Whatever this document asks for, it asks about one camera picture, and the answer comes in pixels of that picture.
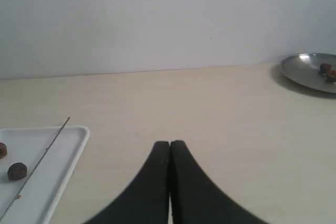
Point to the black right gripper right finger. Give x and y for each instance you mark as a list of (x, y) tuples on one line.
[(195, 198)]

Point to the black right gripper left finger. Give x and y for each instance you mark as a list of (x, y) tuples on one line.
[(146, 199)]

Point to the thin metal skewer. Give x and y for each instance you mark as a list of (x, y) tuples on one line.
[(16, 196)]

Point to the meat pieces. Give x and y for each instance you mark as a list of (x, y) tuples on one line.
[(326, 71)]

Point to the white rectangular plastic tray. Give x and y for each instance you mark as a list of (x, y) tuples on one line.
[(43, 191)]

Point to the round metal plate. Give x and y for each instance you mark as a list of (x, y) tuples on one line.
[(304, 69)]

